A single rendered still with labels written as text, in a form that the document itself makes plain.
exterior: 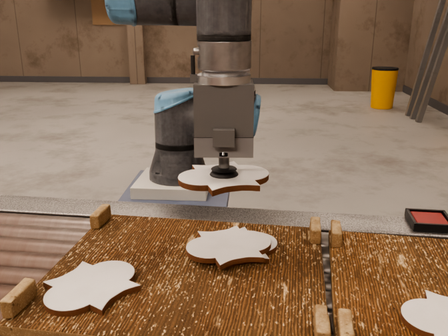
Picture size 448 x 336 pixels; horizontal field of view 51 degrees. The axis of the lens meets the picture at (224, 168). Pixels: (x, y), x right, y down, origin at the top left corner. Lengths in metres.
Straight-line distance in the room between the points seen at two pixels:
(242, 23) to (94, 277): 0.41
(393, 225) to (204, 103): 0.49
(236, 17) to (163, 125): 0.58
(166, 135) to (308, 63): 8.45
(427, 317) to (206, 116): 0.38
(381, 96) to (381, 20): 2.02
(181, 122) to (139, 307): 0.60
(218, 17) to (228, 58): 0.05
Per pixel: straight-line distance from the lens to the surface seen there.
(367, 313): 0.66
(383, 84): 7.18
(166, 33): 9.60
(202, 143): 0.66
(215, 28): 0.64
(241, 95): 0.65
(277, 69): 9.50
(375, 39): 8.86
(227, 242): 0.76
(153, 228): 0.87
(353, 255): 0.79
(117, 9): 0.76
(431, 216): 1.01
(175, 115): 1.15
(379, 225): 0.97
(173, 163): 1.17
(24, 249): 0.91
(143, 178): 1.25
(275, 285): 0.70
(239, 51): 0.64
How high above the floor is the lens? 1.30
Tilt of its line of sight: 18 degrees down
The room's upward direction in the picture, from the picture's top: straight up
